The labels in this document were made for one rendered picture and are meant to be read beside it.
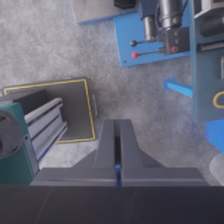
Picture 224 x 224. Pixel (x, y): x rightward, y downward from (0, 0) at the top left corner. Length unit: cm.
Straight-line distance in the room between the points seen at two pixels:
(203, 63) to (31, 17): 179
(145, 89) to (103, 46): 69
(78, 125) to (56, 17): 118
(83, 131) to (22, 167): 107
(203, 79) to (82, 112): 115
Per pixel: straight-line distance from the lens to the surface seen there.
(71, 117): 170
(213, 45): 89
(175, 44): 91
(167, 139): 221
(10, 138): 63
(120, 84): 189
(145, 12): 139
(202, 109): 96
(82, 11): 182
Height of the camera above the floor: 187
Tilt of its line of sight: 73 degrees down
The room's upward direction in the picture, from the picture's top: 176 degrees counter-clockwise
